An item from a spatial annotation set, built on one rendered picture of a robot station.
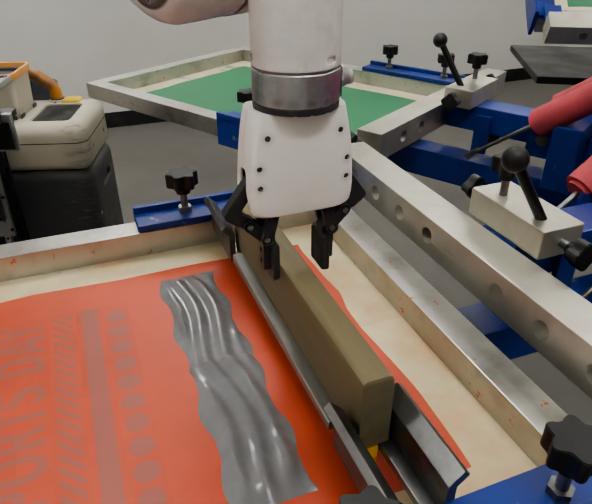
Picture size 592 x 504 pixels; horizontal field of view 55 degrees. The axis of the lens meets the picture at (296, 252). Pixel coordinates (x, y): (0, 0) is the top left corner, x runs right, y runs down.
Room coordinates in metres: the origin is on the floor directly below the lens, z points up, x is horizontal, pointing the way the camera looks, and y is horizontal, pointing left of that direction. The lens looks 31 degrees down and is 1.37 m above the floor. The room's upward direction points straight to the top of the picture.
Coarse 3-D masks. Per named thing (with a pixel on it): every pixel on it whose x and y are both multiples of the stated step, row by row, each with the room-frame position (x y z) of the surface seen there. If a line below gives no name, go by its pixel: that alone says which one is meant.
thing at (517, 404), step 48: (48, 240) 0.66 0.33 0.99; (96, 240) 0.66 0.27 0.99; (144, 240) 0.68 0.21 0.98; (192, 240) 0.71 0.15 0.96; (336, 240) 0.71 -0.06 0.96; (384, 288) 0.58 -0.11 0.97; (432, 288) 0.55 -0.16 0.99; (432, 336) 0.48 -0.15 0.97; (480, 336) 0.46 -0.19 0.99; (480, 384) 0.41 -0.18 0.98; (528, 384) 0.39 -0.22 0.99; (528, 432) 0.34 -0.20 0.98
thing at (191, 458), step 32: (160, 384) 0.43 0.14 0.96; (192, 384) 0.43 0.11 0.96; (288, 384) 0.43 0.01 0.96; (160, 416) 0.38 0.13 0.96; (192, 416) 0.38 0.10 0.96; (288, 416) 0.38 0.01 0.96; (160, 448) 0.35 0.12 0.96; (192, 448) 0.35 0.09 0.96; (320, 448) 0.35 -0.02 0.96; (192, 480) 0.31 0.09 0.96; (320, 480) 0.31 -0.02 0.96
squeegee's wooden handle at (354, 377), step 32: (256, 256) 0.56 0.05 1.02; (288, 256) 0.51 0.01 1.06; (288, 288) 0.47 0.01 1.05; (320, 288) 0.45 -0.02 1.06; (288, 320) 0.47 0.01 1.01; (320, 320) 0.40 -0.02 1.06; (320, 352) 0.39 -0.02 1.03; (352, 352) 0.36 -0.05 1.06; (352, 384) 0.33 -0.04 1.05; (384, 384) 0.33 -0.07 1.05; (352, 416) 0.33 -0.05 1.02; (384, 416) 0.33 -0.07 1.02
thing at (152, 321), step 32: (96, 288) 0.60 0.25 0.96; (128, 288) 0.60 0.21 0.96; (224, 288) 0.60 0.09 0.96; (0, 320) 0.53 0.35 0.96; (32, 320) 0.53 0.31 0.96; (160, 320) 0.53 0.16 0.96; (256, 320) 0.53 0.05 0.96; (352, 320) 0.53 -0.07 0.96; (160, 352) 0.48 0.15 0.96; (256, 352) 0.48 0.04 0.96
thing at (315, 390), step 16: (240, 256) 0.61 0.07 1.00; (240, 272) 0.58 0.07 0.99; (256, 288) 0.54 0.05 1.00; (272, 304) 0.51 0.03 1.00; (272, 320) 0.48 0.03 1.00; (288, 336) 0.45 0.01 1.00; (288, 352) 0.43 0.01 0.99; (304, 368) 0.41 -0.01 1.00; (304, 384) 0.39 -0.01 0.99; (320, 384) 0.39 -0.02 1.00; (320, 400) 0.37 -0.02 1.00; (320, 416) 0.36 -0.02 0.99
